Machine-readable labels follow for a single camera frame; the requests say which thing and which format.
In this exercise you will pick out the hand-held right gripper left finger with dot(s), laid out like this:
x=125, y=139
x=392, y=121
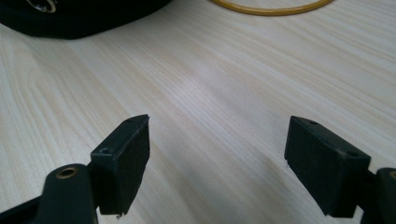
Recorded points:
x=123, y=174

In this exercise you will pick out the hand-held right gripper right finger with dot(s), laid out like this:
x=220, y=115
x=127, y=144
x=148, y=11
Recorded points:
x=323, y=174

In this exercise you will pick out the black round object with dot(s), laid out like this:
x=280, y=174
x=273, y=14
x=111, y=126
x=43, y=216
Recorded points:
x=77, y=18

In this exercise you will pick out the metal eyelet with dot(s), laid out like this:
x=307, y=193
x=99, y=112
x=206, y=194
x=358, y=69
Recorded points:
x=43, y=5

